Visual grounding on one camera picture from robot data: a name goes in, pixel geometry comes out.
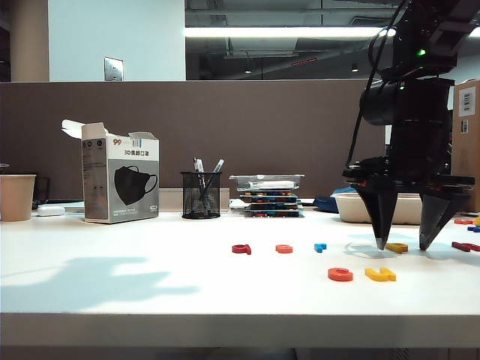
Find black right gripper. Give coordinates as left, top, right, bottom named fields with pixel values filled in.
left=341, top=119, right=476, bottom=252

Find yellow letter u magnet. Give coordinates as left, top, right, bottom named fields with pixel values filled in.
left=364, top=266, right=398, bottom=284

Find orange letter c magnet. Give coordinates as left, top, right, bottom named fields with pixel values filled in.
left=327, top=267, right=355, bottom=284

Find dark red letter magnet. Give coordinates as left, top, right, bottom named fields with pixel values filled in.
left=451, top=241, right=480, bottom=253

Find letter magnet blister pack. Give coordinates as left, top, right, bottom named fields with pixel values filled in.
left=242, top=197, right=303, bottom=206
left=239, top=191, right=300, bottom=200
left=243, top=210, right=306, bottom=220
left=243, top=203, right=305, bottom=213

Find brown paper cup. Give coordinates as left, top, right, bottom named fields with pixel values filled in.
left=0, top=174, right=38, bottom=224

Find beige pulp food container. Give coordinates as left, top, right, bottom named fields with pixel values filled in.
left=332, top=192, right=425, bottom=226

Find navy blue slipper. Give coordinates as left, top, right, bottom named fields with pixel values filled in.
left=312, top=185, right=362, bottom=215

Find brown cardboard box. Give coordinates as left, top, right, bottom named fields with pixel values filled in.
left=449, top=79, right=480, bottom=216

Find clear plastic box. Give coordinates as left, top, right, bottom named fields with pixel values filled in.
left=229, top=174, right=306, bottom=194

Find silver black pen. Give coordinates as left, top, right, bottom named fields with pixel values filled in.
left=202, top=159, right=226, bottom=200
left=192, top=157, right=208, bottom=191

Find brown desk divider panel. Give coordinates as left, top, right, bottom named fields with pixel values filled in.
left=0, top=79, right=388, bottom=212

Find black mesh pen holder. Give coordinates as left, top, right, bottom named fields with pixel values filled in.
left=180, top=171, right=223, bottom=221

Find white ceiling light strip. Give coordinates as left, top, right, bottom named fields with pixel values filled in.
left=183, top=26, right=398, bottom=39

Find grey face mask box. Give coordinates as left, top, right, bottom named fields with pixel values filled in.
left=61, top=119, right=161, bottom=225

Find white earbuds case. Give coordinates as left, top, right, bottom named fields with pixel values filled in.
left=37, top=205, right=68, bottom=218

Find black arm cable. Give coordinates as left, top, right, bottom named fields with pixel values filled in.
left=344, top=7, right=410, bottom=168

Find metal wall switch plate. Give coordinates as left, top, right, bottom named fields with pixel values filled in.
left=103, top=56, right=125, bottom=83

